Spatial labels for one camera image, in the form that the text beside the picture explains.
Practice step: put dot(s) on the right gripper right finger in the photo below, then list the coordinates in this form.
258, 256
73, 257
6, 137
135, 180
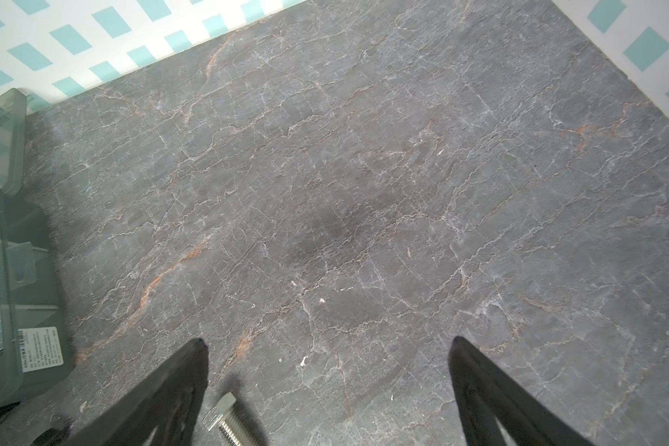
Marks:
489, 400

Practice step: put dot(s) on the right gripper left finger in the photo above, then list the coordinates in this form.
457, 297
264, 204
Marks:
161, 410

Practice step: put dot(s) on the silver bolt right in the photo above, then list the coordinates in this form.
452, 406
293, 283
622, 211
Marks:
225, 419

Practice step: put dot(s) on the grey plastic organizer box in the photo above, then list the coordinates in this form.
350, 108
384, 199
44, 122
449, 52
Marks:
35, 352

